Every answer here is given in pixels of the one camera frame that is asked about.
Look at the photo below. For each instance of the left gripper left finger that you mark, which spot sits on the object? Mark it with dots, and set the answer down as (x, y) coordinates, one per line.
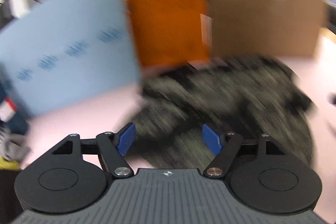
(100, 157)

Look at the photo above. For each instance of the brown cardboard panel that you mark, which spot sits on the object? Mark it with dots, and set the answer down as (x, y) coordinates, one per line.
(266, 27)

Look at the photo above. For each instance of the light blue foam board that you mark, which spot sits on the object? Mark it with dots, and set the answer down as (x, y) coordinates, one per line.
(66, 51)

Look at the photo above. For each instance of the dark blue cylindrical container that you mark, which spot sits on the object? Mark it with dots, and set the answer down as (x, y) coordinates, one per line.
(10, 115)

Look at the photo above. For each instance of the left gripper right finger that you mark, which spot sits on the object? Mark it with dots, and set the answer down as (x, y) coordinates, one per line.
(228, 147)

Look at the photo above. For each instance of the yellow and grey gloves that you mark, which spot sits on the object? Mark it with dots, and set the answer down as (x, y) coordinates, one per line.
(13, 149)

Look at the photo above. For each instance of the camouflage patterned garment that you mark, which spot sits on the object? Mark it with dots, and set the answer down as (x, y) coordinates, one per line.
(249, 96)

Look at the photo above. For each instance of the orange board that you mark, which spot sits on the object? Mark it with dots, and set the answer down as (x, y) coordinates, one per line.
(168, 32)

